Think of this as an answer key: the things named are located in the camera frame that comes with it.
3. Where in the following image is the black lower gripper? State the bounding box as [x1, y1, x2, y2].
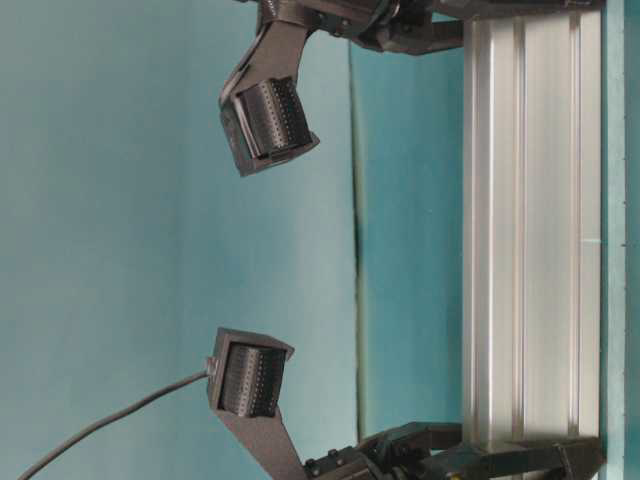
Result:
[303, 422, 602, 479]

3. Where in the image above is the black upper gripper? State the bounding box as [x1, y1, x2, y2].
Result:
[257, 0, 606, 54]

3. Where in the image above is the silver aluminium extrusion rail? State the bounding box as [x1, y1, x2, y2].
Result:
[463, 12, 601, 442]

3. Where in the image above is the teal backdrop sheet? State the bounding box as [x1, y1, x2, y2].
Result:
[1, 1, 357, 479]

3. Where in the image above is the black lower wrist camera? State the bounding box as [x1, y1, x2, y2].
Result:
[207, 328, 306, 479]

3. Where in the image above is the black camera cable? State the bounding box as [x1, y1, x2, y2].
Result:
[20, 357, 219, 480]

